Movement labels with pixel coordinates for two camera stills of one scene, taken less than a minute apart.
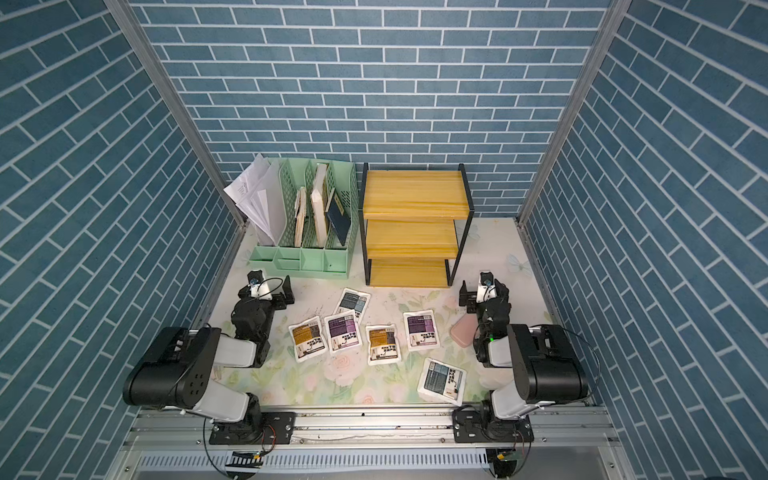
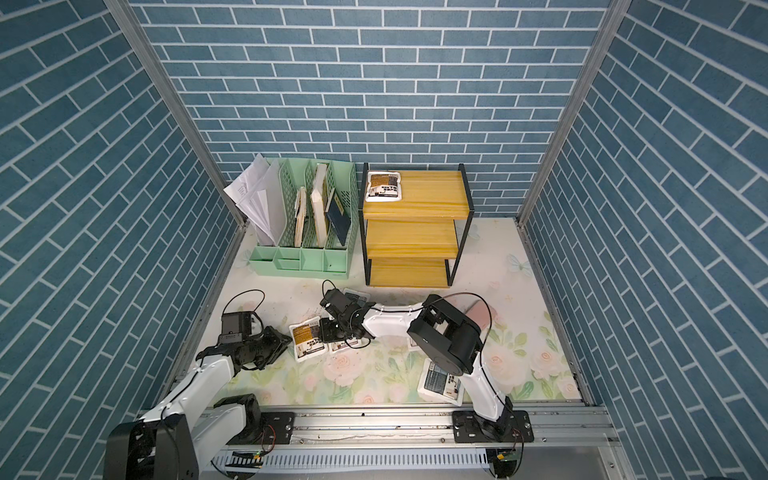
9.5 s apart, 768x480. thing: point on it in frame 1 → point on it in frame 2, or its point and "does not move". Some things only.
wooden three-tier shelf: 414,226 does not move
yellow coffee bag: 308,338 does not move
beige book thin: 299,214 does not move
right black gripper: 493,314 → 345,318
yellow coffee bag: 382,344 → 383,187
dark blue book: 338,219 does not move
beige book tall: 318,197 does not move
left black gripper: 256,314 → 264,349
